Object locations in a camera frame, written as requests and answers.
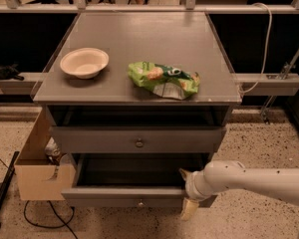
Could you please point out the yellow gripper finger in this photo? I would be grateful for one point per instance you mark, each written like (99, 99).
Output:
(185, 174)
(189, 206)

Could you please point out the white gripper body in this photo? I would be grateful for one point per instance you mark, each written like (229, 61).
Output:
(190, 186)

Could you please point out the grey drawer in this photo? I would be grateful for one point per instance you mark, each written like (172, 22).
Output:
(131, 179)
(88, 139)

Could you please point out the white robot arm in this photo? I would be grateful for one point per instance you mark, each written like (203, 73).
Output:
(221, 175)

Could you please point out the grey drawer cabinet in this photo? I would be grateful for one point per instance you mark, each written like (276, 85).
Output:
(182, 40)

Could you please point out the grey top drawer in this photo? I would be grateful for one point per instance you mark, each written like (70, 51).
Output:
(88, 139)

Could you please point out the green chip bag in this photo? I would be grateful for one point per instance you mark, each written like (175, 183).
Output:
(164, 81)

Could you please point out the metal can in box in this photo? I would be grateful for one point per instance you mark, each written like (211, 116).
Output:
(53, 152)

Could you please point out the white paper bowl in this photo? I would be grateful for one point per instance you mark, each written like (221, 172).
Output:
(84, 63)

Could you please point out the wooden box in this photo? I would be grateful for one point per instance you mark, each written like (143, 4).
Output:
(37, 177)

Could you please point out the black bar on floor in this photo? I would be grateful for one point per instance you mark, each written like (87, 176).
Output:
(1, 193)

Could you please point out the black object on rail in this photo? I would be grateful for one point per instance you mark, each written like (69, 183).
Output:
(8, 72)

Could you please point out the aluminium frame rail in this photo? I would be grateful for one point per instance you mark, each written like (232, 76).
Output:
(80, 6)

